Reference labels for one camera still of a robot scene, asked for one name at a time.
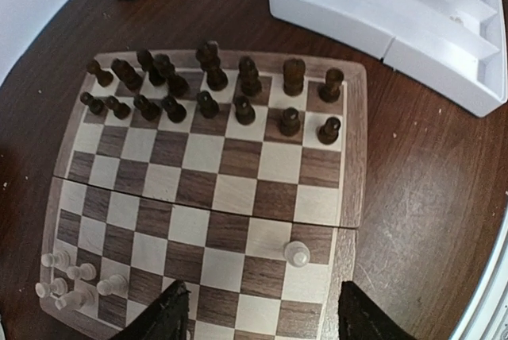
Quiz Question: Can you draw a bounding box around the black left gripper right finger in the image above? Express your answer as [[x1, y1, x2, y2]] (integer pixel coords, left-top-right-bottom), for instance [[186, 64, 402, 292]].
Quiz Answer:
[[338, 281, 415, 340]]

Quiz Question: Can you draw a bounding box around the white chess rook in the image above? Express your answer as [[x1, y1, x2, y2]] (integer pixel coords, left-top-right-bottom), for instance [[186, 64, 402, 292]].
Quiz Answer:
[[35, 277, 68, 299]]

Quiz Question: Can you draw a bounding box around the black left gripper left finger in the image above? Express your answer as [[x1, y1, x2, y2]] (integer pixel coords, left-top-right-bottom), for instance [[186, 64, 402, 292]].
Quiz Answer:
[[110, 280, 190, 340]]

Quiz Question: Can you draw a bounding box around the white plastic divided tray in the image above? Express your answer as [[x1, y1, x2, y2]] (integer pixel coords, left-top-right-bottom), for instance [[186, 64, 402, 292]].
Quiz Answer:
[[269, 0, 507, 117]]

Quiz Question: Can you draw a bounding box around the dark chess piece corner rook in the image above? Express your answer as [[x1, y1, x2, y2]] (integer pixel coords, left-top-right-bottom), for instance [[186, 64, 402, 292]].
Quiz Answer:
[[318, 68, 344, 103]]

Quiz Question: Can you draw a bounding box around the dark chess pieces row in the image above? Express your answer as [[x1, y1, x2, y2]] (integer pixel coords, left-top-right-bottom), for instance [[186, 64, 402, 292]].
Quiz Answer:
[[68, 50, 310, 157]]

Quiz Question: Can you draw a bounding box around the white chess bishop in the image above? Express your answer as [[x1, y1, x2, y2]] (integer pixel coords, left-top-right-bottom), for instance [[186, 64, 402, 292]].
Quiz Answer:
[[97, 274, 129, 296]]

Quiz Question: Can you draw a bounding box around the dark chess pawn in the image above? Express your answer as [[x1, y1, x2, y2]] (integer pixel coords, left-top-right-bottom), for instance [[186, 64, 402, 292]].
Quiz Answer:
[[317, 116, 341, 145]]

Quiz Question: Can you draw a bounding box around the wooden chess board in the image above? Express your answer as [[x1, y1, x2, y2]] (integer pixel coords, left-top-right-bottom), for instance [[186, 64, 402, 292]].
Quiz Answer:
[[39, 56, 368, 339]]

